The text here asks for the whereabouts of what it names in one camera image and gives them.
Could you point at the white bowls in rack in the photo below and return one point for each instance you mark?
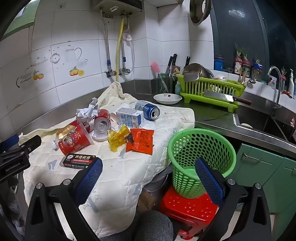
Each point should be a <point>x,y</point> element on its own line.
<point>219,78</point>

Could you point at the pale blue bottle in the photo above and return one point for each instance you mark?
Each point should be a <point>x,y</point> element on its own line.
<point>177,88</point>

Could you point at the blue and white milk carton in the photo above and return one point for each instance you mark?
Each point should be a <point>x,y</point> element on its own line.
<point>129,118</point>

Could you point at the green plastic dish rack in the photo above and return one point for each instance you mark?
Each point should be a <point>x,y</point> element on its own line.
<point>196,87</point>

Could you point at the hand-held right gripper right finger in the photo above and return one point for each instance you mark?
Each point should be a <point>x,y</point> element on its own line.
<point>209,180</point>

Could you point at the cream quilted printed blanket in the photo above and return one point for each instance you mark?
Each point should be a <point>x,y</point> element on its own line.
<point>129,171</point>

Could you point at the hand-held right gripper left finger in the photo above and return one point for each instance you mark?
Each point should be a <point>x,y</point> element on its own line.
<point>89,180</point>

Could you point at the small metal strainer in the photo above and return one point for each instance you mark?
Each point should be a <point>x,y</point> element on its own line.
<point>251,83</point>

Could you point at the orange snack packet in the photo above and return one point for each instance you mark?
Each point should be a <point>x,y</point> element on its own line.
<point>141,141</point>

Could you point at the person's left forearm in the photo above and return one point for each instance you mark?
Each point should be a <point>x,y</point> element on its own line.
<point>13,208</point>

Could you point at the white paper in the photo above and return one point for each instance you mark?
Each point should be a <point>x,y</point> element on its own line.
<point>86,112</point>

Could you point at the bundle of chopsticks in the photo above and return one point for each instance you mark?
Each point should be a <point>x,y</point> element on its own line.
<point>243,77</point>

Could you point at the hanging steel pan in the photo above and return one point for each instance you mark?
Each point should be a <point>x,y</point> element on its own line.
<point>199,11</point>

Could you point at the white plastic lid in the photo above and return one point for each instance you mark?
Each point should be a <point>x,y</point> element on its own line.
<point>99,138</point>

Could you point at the chrome faucet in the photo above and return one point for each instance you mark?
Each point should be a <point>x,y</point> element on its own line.
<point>279,80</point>

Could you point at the black glue box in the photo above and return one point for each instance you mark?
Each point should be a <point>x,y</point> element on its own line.
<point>78,160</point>

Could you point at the person's grey plaid trouser leg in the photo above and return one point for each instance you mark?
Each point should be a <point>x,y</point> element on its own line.
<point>152,227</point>

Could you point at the green plastic mesh basket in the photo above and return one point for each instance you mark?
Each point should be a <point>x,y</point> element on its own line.
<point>185,143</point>

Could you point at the steel bowl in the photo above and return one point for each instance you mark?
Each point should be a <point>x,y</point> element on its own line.
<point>196,68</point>

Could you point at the wall water heater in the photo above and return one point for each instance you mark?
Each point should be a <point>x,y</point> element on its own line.
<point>124,5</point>

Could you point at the steel pot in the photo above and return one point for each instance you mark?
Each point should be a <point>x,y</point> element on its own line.
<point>159,183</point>

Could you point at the red instant noodle cup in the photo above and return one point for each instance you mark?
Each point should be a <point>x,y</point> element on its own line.
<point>74,141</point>

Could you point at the white bowl in sink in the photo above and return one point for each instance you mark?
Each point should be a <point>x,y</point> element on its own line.
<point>247,125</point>

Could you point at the dark window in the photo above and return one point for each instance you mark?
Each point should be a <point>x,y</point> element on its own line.
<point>249,27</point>

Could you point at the yellow clear wrapper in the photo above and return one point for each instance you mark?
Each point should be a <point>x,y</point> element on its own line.
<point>115,139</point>

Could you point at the pink bottle brush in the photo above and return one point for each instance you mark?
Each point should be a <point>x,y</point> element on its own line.
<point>155,67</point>

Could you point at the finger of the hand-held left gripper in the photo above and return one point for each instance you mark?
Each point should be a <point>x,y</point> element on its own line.
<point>9,141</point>
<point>30,143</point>

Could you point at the white plate with red print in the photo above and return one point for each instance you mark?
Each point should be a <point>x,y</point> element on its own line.
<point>167,99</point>

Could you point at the jar with sprouting plant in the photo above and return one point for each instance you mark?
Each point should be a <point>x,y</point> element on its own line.
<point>238,64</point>
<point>256,71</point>
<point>246,68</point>

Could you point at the blue soda can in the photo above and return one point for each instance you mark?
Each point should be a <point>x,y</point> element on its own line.
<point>144,107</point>

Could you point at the blue lidded jar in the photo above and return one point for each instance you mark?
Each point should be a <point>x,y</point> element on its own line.
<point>218,64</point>

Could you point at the green cabinet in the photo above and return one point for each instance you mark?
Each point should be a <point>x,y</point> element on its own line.
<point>261,171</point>

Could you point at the red soda can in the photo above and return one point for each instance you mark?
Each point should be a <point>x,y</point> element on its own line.
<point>104,113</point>

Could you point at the steel sink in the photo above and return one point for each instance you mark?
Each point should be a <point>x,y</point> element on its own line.
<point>256,118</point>

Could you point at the white plastic bottle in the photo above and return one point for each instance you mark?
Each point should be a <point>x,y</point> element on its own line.
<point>291,83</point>

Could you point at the red plastic stool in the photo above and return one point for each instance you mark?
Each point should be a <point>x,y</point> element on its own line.
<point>185,208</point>

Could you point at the green glass jar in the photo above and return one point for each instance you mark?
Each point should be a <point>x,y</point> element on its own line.
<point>164,83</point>

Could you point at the small white paper scrap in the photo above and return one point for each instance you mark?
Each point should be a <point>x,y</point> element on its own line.
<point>54,144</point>

